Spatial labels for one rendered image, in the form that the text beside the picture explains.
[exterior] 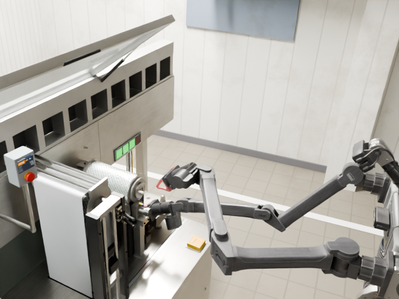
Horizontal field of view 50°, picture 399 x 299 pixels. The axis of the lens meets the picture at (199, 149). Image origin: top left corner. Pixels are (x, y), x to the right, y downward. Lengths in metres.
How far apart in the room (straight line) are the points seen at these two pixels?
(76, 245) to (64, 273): 0.22
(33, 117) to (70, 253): 0.56
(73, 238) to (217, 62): 2.98
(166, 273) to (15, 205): 0.72
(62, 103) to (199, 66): 2.73
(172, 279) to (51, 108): 0.91
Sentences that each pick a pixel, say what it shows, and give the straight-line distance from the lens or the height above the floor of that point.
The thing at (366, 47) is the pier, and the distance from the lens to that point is 3.89.
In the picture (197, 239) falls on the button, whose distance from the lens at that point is 2.18.
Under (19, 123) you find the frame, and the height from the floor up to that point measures 1.61.
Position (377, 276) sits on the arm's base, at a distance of 1.40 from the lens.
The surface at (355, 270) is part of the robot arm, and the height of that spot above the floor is 1.45.
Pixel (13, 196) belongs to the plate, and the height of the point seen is 1.33.
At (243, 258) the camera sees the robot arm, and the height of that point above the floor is 1.48.
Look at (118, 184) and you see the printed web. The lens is 1.92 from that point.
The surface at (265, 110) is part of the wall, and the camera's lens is 4.44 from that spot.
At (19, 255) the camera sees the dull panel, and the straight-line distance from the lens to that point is 2.04.
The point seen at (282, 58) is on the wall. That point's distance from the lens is 4.23.
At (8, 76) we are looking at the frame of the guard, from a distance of 1.17.
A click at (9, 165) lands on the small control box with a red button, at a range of 1.38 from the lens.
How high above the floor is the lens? 2.38
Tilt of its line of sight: 30 degrees down
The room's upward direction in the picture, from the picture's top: 3 degrees clockwise
